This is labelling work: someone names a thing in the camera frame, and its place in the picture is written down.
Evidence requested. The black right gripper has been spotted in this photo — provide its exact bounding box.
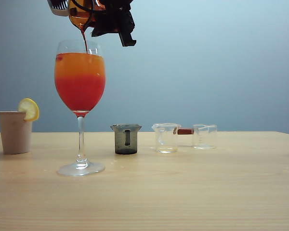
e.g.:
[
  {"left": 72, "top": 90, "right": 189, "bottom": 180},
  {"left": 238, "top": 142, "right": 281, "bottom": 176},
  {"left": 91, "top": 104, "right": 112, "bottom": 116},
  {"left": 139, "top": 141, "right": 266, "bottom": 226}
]
[{"left": 91, "top": 0, "right": 137, "bottom": 47}]

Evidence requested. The amber glass measuring cup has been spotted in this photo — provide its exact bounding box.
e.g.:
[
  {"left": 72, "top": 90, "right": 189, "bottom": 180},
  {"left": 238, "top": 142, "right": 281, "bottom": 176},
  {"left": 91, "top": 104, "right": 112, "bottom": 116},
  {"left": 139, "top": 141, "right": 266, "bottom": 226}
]
[{"left": 68, "top": 0, "right": 102, "bottom": 34}]

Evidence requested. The smoky grey measuring cup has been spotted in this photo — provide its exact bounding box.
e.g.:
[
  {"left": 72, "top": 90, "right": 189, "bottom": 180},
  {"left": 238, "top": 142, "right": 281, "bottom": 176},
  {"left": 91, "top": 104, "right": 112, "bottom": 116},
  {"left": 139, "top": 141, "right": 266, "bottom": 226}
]
[{"left": 110, "top": 124, "right": 142, "bottom": 155}]

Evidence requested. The clear glass measuring cup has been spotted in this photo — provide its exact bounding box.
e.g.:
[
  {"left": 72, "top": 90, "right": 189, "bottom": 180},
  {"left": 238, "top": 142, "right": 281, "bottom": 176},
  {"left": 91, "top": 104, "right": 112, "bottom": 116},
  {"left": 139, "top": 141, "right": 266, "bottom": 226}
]
[
  {"left": 192, "top": 124, "right": 218, "bottom": 150},
  {"left": 151, "top": 123, "right": 182, "bottom": 154}
]

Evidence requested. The beige paper cup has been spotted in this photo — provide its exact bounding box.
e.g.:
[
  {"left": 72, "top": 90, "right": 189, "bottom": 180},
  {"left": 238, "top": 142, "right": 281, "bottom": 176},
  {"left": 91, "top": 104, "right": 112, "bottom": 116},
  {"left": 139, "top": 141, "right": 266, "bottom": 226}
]
[{"left": 0, "top": 111, "right": 33, "bottom": 155}]

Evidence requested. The tall stemmed wine glass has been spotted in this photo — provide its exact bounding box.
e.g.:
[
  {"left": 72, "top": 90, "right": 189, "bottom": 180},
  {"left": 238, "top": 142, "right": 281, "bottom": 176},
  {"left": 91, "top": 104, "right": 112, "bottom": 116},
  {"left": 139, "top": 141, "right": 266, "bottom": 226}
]
[{"left": 54, "top": 40, "right": 106, "bottom": 177}]

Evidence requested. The yellow lemon slice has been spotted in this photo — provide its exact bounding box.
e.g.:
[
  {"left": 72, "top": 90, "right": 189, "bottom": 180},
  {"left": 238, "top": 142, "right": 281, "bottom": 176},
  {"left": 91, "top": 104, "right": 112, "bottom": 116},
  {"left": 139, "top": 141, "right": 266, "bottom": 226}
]
[{"left": 17, "top": 98, "right": 40, "bottom": 122}]

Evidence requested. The small red-brown block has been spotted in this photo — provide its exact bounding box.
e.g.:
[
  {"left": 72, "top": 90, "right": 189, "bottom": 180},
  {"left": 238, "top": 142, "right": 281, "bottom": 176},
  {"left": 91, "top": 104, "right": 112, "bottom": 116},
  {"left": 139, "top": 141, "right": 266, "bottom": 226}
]
[{"left": 173, "top": 127, "right": 195, "bottom": 135}]

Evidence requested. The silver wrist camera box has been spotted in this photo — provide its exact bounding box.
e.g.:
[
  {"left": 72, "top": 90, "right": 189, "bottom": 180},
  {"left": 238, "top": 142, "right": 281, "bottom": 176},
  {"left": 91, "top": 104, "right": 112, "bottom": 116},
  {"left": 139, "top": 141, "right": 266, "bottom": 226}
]
[{"left": 47, "top": 0, "right": 70, "bottom": 17}]

